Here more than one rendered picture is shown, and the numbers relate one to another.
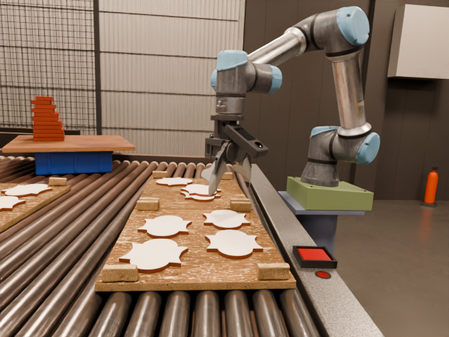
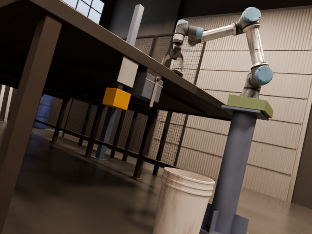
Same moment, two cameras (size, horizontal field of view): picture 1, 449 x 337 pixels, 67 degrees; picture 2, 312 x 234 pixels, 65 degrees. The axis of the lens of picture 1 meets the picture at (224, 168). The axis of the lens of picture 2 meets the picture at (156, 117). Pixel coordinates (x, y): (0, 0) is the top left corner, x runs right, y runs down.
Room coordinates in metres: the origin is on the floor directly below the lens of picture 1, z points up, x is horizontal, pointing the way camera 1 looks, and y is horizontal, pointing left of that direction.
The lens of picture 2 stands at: (-0.38, -1.15, 0.54)
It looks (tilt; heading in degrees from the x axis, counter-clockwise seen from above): 4 degrees up; 43
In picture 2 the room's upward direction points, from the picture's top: 14 degrees clockwise
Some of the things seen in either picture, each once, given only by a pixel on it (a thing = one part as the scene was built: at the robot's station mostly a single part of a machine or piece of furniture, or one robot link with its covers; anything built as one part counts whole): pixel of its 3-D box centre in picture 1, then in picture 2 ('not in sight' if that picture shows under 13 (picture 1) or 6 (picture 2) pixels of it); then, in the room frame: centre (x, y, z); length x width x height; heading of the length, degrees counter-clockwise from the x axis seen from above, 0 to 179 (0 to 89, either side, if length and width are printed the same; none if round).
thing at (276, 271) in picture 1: (272, 271); not in sight; (0.56, -0.10, 0.95); 0.06 x 0.02 x 0.03; 96
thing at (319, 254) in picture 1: (313, 257); not in sight; (0.69, -0.20, 0.92); 0.06 x 0.06 x 0.01; 3
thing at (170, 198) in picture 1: (194, 192); not in sight; (1.16, 0.10, 0.93); 0.41 x 0.35 x 0.02; 7
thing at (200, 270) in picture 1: (196, 239); not in sight; (0.74, 0.06, 0.93); 0.41 x 0.35 x 0.02; 6
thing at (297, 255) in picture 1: (313, 256); (174, 73); (0.69, -0.20, 0.92); 0.08 x 0.08 x 0.02; 3
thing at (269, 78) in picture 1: (256, 78); (194, 33); (0.95, -0.07, 1.31); 0.11 x 0.11 x 0.08; 39
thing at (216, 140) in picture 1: (226, 138); (175, 50); (0.87, 0.00, 1.15); 0.09 x 0.08 x 0.12; 47
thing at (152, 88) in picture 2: not in sight; (146, 88); (0.49, -0.22, 0.77); 0.14 x 0.11 x 0.18; 3
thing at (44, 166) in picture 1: (75, 156); not in sight; (1.55, 0.70, 0.97); 0.31 x 0.31 x 0.10; 25
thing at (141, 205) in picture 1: (147, 205); not in sight; (0.92, 0.21, 0.95); 0.06 x 0.02 x 0.03; 96
